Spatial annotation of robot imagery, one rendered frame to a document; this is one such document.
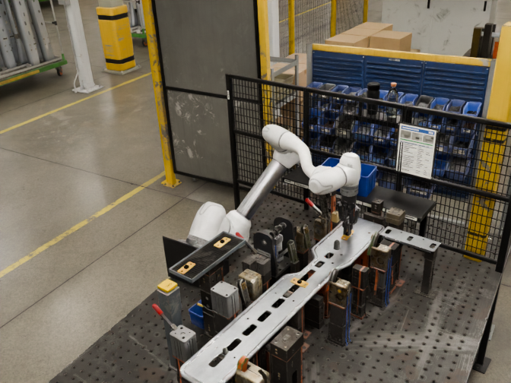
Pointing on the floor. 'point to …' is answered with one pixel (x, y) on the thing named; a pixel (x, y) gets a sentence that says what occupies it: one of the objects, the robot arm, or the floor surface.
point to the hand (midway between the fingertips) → (347, 228)
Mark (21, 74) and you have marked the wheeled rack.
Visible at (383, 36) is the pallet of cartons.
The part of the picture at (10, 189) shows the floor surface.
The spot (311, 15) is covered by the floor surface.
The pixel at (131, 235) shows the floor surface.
